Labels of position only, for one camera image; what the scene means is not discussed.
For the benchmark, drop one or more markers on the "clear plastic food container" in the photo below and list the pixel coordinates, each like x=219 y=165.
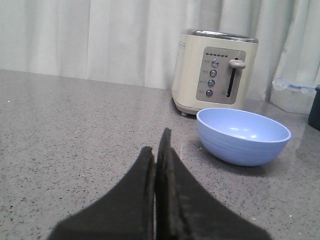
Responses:
x=292 y=97

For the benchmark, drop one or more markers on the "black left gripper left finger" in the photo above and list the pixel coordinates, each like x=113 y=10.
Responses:
x=126 y=212

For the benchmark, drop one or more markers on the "blue bowl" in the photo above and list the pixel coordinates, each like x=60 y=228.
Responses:
x=240 y=137

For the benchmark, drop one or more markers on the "white curtain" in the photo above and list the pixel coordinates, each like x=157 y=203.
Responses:
x=135 y=41

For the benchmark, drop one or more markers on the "cream toaster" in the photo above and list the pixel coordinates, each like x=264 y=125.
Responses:
x=213 y=70

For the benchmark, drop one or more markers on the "dark blue saucepan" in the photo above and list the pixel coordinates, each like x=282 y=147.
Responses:
x=314 y=115

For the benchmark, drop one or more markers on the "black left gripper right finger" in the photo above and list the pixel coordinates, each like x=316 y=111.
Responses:
x=186 y=211

